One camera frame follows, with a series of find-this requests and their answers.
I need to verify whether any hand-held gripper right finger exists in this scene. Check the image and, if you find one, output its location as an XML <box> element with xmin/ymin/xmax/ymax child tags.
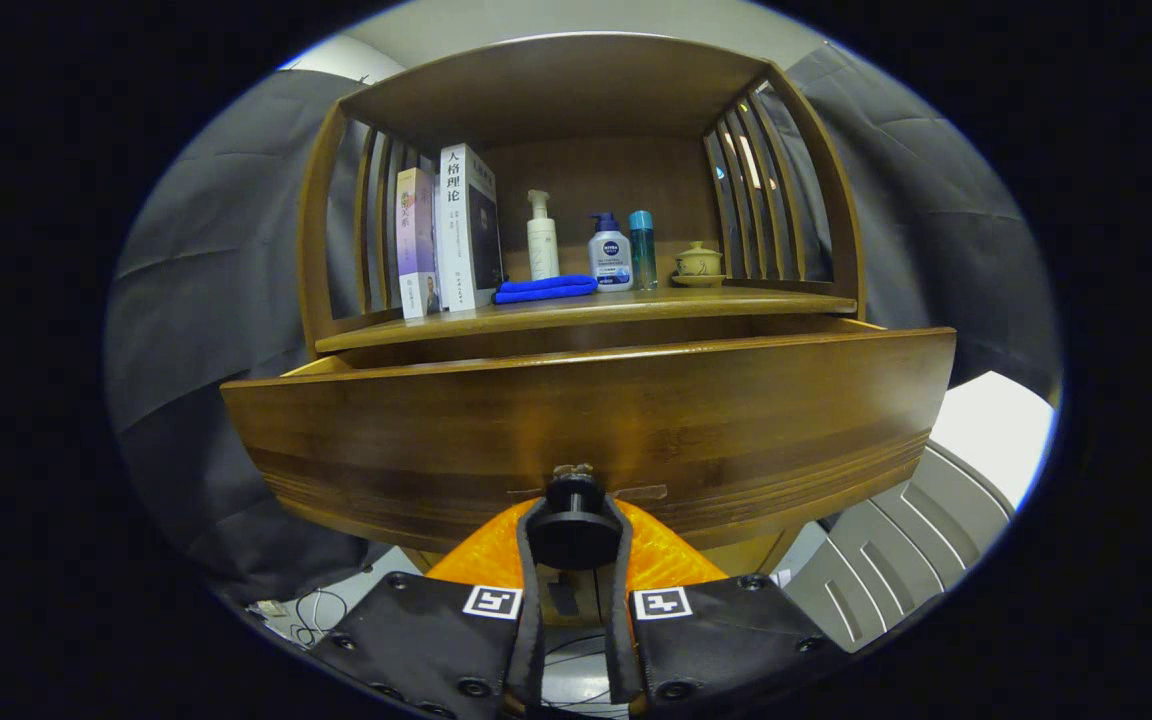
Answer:
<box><xmin>604</xmin><ymin>497</ymin><xmax>849</xmax><ymax>719</ymax></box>

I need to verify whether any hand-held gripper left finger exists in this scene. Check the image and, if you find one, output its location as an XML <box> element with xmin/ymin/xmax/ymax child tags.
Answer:
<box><xmin>308</xmin><ymin>497</ymin><xmax>549</xmax><ymax>719</ymax></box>

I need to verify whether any black drawer knob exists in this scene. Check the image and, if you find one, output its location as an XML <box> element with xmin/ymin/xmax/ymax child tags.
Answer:
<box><xmin>528</xmin><ymin>470</ymin><xmax>623</xmax><ymax>571</ymax></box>

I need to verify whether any brown wooden drawer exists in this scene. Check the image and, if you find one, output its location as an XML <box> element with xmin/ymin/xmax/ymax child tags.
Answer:
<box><xmin>220</xmin><ymin>318</ymin><xmax>957</xmax><ymax>553</ymax></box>

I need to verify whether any brown wooden countertop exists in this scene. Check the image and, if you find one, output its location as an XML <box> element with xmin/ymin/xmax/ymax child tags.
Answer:
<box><xmin>314</xmin><ymin>287</ymin><xmax>859</xmax><ymax>353</ymax></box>

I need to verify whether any brown wooden cabinet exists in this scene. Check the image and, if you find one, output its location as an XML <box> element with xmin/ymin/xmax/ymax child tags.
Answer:
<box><xmin>296</xmin><ymin>32</ymin><xmax>867</xmax><ymax>631</ymax></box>

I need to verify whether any grey plastic chair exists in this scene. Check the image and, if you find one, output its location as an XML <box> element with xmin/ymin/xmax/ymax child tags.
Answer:
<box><xmin>784</xmin><ymin>440</ymin><xmax>1017</xmax><ymax>656</ymax></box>

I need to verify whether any white side table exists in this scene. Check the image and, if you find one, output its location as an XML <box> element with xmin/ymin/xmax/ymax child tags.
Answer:
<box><xmin>931</xmin><ymin>372</ymin><xmax>1055</xmax><ymax>511</ymax></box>

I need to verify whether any blue folded cloth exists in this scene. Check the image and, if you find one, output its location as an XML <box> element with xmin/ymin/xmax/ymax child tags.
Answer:
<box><xmin>493</xmin><ymin>275</ymin><xmax>600</xmax><ymax>305</ymax></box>

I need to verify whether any beige lidded teacup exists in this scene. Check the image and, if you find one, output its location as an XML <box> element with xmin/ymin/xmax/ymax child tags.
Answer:
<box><xmin>671</xmin><ymin>241</ymin><xmax>727</xmax><ymax>289</ymax></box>

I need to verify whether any black backdrop cloth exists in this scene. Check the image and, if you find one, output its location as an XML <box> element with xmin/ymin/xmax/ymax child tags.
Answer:
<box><xmin>104</xmin><ymin>45</ymin><xmax>1062</xmax><ymax>601</ymax></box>

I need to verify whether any white bottle blue cap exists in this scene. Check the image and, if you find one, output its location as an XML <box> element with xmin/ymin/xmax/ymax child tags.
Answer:
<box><xmin>588</xmin><ymin>212</ymin><xmax>635</xmax><ymax>292</ymax></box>

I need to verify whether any teal slim bottle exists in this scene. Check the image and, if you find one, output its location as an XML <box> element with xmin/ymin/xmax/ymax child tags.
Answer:
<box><xmin>629</xmin><ymin>210</ymin><xmax>658</xmax><ymax>291</ymax></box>

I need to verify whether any purple book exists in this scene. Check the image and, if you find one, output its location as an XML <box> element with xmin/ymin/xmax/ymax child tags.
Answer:
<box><xmin>395</xmin><ymin>167</ymin><xmax>442</xmax><ymax>321</ymax></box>

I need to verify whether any white pump bottle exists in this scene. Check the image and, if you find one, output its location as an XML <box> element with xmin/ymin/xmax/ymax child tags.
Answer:
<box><xmin>526</xmin><ymin>190</ymin><xmax>560</xmax><ymax>282</ymax></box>

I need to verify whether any thick white book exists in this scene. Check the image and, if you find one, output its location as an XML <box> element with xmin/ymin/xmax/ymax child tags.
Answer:
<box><xmin>434</xmin><ymin>143</ymin><xmax>504</xmax><ymax>312</ymax></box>

